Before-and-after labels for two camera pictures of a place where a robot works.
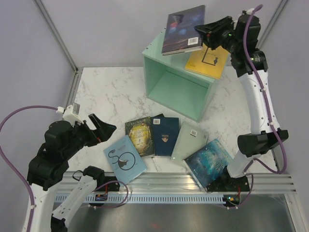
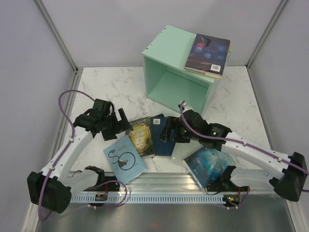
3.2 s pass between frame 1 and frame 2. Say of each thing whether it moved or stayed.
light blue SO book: stayed
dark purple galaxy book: moved
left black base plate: stayed
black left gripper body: moved
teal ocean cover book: stayed
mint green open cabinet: stayed
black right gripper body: moved
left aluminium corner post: stayed
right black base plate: stayed
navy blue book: stayed
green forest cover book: stayed
